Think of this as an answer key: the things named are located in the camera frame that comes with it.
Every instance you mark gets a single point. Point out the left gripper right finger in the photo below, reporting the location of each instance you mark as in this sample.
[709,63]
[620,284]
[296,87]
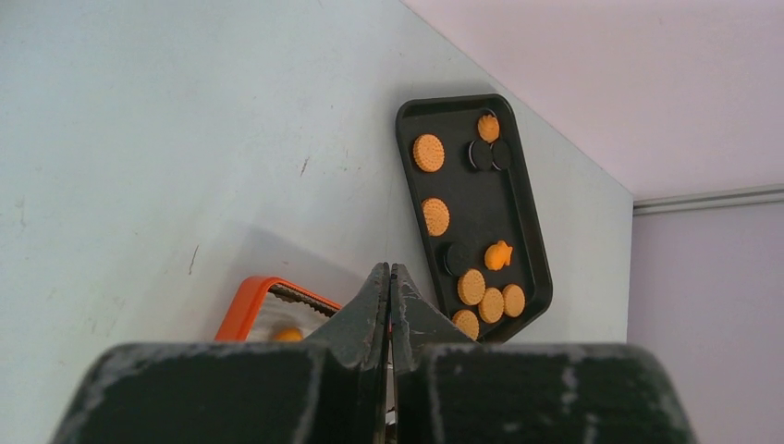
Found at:
[451,389]

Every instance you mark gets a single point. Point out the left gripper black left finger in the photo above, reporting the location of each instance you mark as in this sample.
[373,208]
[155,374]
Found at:
[327,388]

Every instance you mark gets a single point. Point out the orange fish cookie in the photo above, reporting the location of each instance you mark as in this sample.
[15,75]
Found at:
[498,256]
[288,334]

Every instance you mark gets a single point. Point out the orange compartment box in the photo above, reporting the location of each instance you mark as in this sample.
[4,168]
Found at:
[250,296]

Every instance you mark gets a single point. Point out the black cookie tray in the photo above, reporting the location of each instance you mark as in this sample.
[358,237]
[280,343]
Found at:
[484,206]

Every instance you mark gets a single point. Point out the round orange cookie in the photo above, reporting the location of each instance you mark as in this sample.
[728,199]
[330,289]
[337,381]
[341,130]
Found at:
[436,216]
[471,287]
[428,153]
[514,300]
[491,307]
[467,322]

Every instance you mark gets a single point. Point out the white paper cup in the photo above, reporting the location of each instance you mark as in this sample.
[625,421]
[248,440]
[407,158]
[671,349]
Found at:
[276,314]

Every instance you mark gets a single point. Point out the black sandwich cookie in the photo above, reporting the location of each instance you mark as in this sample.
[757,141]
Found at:
[480,155]
[501,155]
[458,257]

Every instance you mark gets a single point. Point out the orange shell cookie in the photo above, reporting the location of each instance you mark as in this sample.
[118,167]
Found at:
[488,128]

